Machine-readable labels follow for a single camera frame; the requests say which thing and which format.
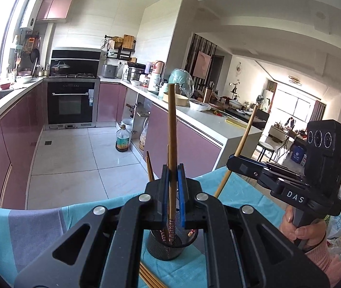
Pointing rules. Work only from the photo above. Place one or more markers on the person's right forearm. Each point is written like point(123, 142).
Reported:
point(332, 267)

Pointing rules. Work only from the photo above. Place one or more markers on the beige round steamer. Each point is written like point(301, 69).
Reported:
point(181, 99)

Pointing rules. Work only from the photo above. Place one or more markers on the blue grey printed tablecloth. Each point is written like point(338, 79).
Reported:
point(23, 231)

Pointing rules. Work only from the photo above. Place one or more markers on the yellow pad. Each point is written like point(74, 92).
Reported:
point(236, 122)

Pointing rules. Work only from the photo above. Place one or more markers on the hanging black pan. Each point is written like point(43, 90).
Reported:
point(35, 55)

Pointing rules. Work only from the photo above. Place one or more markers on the red bowl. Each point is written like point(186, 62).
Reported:
point(5, 86)

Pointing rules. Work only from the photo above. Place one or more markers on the brown patterned chopstick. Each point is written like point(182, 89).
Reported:
point(172, 126)
point(168, 156)
point(242, 144)
point(149, 166)

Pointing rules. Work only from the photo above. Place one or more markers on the dark seat stool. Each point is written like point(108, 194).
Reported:
point(265, 146)

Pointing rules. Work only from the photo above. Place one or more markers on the wok with glass lid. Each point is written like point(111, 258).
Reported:
point(60, 66)

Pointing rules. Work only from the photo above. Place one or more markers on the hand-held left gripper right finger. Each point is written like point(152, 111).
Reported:
point(181, 192)

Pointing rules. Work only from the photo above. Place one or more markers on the living room window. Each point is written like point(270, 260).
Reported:
point(304, 105)

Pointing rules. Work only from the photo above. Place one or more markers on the steel pot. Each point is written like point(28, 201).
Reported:
point(136, 73)

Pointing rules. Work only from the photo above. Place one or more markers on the blue bin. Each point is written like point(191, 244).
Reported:
point(298, 155)

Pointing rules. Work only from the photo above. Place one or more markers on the bagged food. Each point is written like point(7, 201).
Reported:
point(144, 136)

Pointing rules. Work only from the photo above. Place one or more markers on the dark dining table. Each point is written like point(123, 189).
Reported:
point(257, 120)

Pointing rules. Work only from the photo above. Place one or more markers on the teal appliance in plastic bag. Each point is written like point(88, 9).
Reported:
point(180, 81)

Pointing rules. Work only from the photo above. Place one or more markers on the person's right hand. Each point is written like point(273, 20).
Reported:
point(308, 237)

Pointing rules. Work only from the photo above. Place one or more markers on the black wall rack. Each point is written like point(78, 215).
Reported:
point(125, 54)

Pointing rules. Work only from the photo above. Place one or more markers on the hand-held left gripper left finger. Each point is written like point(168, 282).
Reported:
point(166, 186)

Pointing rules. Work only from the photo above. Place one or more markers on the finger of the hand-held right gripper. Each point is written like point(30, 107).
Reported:
point(244, 169)
point(257, 162)

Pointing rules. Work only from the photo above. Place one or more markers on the group of wooden chopsticks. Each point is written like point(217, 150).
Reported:
point(149, 277)

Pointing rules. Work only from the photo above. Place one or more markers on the built-in black oven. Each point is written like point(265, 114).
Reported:
point(68, 105)

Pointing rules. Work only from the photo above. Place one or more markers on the pink peninsula cabinets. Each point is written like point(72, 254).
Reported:
point(188, 147)

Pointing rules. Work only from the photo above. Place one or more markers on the black range hood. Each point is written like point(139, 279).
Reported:
point(77, 58)

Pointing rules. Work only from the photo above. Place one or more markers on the pink wall cabinet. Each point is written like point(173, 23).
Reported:
point(56, 4)

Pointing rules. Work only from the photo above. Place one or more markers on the white plastic bags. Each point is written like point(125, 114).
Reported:
point(340, 225)

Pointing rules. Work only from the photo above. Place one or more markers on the black mesh holder cup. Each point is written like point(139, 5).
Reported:
point(170, 251)

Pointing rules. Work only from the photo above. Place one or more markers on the white bottle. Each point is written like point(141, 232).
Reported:
point(156, 81)

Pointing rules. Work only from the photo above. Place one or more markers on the pink kettle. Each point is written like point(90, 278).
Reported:
point(158, 67)

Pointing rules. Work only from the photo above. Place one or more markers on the pink base cabinets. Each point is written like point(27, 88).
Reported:
point(17, 132)

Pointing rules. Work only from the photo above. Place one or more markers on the pink wall picture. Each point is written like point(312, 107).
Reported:
point(203, 64)

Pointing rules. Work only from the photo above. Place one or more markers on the cooking oil bottle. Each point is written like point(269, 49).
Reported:
point(123, 141)

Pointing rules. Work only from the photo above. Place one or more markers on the wooden cutting board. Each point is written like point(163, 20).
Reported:
point(128, 41)

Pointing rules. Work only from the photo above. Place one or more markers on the white bowl in plastic bag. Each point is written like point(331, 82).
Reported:
point(200, 106)

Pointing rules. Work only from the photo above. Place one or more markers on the white water heater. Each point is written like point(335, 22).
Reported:
point(30, 12)

